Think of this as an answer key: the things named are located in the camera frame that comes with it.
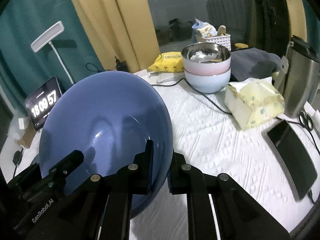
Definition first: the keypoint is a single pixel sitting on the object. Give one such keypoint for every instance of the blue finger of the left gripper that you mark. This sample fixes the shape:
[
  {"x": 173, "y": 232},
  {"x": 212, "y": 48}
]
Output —
[{"x": 62, "y": 179}]

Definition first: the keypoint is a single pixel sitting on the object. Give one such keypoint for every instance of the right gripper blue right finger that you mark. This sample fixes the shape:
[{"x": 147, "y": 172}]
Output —
[{"x": 175, "y": 175}]

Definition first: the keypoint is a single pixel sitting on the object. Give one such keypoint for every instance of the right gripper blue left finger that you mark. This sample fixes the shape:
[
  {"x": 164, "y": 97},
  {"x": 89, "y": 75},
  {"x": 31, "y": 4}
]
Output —
[{"x": 143, "y": 173}]

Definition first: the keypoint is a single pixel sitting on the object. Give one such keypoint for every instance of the large dark blue bowl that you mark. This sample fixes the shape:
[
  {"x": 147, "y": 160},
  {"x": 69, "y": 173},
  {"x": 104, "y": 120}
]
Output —
[{"x": 109, "y": 117}]

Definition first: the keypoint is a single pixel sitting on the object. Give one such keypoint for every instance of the cardboard box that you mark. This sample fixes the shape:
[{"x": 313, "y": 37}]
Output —
[{"x": 27, "y": 138}]

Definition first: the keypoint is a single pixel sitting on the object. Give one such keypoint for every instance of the white textured tablecloth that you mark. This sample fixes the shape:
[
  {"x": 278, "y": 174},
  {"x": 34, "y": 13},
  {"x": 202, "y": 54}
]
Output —
[{"x": 213, "y": 142}]

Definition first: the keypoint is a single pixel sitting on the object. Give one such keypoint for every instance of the small white box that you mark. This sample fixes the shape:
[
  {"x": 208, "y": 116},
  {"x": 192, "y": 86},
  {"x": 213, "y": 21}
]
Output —
[{"x": 23, "y": 123}]

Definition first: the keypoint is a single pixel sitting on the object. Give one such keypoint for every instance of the tablet showing clock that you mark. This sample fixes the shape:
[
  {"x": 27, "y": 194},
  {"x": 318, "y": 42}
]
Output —
[{"x": 39, "y": 103}]

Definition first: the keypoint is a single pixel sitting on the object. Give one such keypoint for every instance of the light blue bowl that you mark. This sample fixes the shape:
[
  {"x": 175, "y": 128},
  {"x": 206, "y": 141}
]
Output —
[{"x": 208, "y": 84}]

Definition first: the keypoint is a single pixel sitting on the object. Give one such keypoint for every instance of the black charger adapter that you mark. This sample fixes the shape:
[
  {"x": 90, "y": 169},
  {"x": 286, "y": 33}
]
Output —
[{"x": 121, "y": 65}]

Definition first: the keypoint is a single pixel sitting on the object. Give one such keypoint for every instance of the yellow tissue pack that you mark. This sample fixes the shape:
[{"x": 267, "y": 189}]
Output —
[{"x": 253, "y": 102}]

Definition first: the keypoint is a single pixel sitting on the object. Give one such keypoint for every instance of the yellow wipes packet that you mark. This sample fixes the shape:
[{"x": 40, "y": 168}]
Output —
[{"x": 167, "y": 62}]

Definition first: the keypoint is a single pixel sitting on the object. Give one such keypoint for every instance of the black smartphone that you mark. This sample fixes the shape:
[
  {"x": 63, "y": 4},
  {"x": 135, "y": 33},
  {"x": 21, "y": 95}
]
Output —
[{"x": 293, "y": 158}]

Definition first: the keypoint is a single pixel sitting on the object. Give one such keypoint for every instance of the pink steel-lined bowl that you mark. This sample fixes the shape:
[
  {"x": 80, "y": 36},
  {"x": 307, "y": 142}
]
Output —
[{"x": 206, "y": 59}]

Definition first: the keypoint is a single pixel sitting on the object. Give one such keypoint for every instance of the grey folded cloth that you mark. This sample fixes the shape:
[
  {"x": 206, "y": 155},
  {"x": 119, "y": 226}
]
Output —
[{"x": 253, "y": 62}]

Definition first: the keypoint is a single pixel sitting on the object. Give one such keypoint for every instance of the white desk lamp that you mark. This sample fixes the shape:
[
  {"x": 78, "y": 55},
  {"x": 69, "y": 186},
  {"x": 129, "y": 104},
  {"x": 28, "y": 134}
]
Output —
[{"x": 47, "y": 38}]

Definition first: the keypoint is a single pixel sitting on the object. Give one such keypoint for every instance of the white storage basket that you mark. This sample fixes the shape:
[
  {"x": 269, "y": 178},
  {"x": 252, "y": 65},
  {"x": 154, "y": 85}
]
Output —
[{"x": 205, "y": 32}]

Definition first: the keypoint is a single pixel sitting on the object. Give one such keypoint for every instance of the yellow curtain left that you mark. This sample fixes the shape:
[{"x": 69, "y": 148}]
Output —
[{"x": 119, "y": 29}]

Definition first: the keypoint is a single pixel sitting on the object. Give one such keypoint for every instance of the yellow curtain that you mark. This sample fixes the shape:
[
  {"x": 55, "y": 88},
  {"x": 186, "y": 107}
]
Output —
[
  {"x": 297, "y": 19},
  {"x": 119, "y": 29}
]

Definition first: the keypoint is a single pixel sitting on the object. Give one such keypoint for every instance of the steel thermos flask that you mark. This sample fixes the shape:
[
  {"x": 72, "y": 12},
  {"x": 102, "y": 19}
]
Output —
[{"x": 298, "y": 73}]

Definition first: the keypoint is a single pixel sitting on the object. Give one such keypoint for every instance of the teal curtain left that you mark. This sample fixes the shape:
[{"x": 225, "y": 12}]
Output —
[{"x": 22, "y": 70}]

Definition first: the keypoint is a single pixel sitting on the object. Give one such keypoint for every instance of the yellow curtain right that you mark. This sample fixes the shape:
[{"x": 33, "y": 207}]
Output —
[{"x": 297, "y": 19}]

